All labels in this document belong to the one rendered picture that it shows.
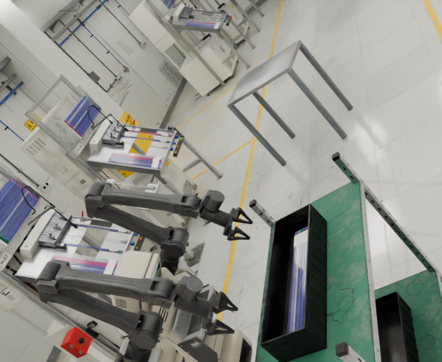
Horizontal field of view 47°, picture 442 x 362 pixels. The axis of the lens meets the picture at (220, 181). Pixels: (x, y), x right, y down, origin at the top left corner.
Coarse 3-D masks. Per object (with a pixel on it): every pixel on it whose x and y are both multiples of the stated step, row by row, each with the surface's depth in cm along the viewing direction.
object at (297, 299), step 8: (296, 232) 200; (304, 232) 196; (296, 240) 196; (304, 240) 192; (296, 248) 192; (304, 248) 189; (296, 256) 189; (304, 256) 185; (296, 264) 185; (304, 264) 182; (296, 272) 182; (304, 272) 179; (296, 280) 179; (304, 280) 176; (296, 288) 176; (304, 288) 173; (296, 296) 173; (304, 296) 170; (296, 304) 170; (304, 304) 168; (296, 312) 167; (288, 320) 167; (296, 320) 165; (288, 328) 165; (296, 328) 162
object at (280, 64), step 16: (288, 48) 435; (304, 48) 431; (272, 64) 435; (288, 64) 407; (240, 80) 468; (256, 80) 436; (272, 80) 414; (240, 96) 436; (256, 96) 481; (240, 112) 451; (272, 112) 488; (320, 112) 421; (288, 128) 498; (336, 128) 427
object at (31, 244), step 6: (48, 210) 418; (54, 210) 418; (42, 216) 412; (48, 216) 412; (42, 222) 407; (48, 222) 409; (36, 228) 401; (42, 228) 401; (30, 234) 395; (36, 234) 396; (30, 240) 391; (36, 240) 391; (24, 246) 385; (30, 246) 385; (36, 246) 392; (24, 252) 384; (30, 252) 384; (24, 258) 388
